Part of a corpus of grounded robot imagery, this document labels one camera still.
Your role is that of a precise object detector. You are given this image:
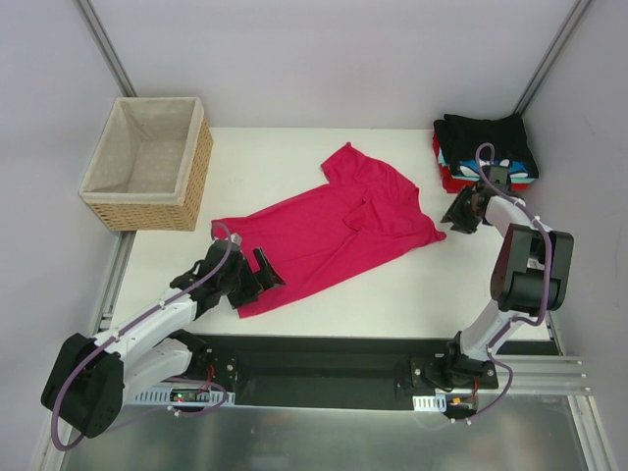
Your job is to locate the red t shirt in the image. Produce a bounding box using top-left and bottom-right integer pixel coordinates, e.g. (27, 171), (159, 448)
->
(433, 134), (531, 193)

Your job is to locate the pink t shirt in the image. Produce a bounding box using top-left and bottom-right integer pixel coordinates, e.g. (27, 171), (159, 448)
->
(221, 144), (445, 318)

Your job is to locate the wicker basket with liner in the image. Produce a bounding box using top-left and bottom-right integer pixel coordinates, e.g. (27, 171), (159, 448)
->
(79, 97), (213, 232)

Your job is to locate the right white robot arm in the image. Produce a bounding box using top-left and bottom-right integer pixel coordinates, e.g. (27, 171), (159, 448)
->
(442, 165), (574, 390)

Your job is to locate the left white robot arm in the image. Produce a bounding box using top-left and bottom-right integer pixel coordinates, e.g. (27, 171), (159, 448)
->
(40, 238), (285, 450)

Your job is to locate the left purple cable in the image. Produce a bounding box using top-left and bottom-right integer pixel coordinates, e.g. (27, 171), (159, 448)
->
(51, 223), (232, 451)

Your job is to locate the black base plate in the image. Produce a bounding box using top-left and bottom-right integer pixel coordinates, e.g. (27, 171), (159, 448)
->
(180, 335), (498, 410)

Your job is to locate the right aluminium frame post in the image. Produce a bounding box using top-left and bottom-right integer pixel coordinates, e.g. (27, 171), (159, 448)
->
(513, 0), (595, 116)

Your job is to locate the aluminium frame post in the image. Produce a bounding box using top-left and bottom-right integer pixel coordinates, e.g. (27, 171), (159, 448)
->
(73, 0), (137, 97)
(513, 0), (595, 116)

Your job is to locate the left aluminium frame post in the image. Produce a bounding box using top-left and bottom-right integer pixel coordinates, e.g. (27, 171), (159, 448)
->
(73, 0), (137, 97)

